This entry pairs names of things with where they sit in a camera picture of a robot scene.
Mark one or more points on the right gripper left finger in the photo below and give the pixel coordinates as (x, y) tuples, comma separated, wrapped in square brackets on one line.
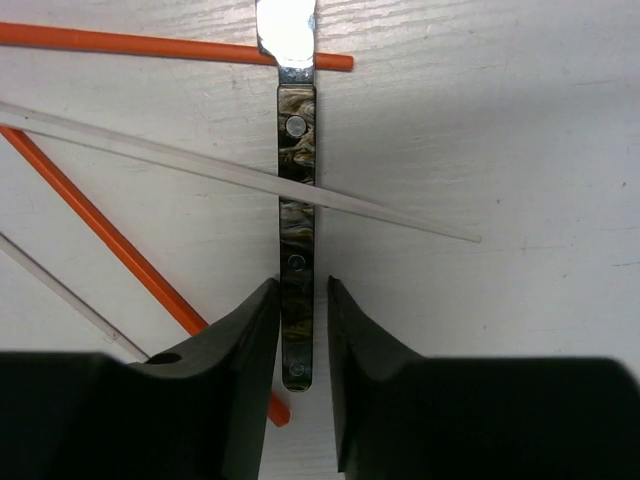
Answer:
[(197, 410)]

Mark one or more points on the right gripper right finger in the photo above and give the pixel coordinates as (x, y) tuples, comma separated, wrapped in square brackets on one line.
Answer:
[(400, 415)]

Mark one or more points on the orange chopstick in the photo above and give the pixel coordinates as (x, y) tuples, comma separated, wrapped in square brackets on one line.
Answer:
[(148, 276), (59, 38)]

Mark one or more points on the knife with brown marbled handle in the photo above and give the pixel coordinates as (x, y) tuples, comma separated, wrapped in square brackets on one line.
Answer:
[(286, 31)]

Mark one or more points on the white chopstick thin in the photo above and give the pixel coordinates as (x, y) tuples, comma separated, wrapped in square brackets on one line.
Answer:
[(109, 332)]

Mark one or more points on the white chopstick thick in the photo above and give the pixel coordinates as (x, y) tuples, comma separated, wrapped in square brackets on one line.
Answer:
[(115, 143)]

